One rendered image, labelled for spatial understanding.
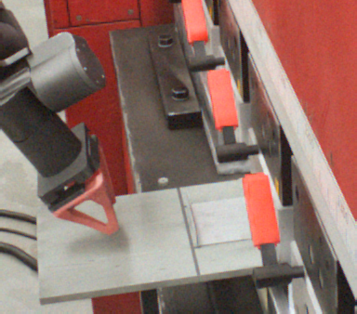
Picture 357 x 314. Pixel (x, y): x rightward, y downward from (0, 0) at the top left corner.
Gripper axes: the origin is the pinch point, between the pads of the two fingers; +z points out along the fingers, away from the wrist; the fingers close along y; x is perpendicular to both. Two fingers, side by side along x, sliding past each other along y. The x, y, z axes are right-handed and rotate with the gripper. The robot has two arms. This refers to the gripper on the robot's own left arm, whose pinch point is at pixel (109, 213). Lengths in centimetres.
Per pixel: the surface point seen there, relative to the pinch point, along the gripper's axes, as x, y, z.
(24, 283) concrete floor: 73, 128, 78
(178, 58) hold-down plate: -6, 64, 18
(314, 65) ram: -32, -39, -24
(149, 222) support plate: -2.3, 1.9, 5.1
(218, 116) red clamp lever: -19.3, -12.8, -10.0
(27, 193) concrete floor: 73, 171, 78
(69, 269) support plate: 6.0, -5.3, 0.4
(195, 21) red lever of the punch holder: -19.9, 8.1, -10.6
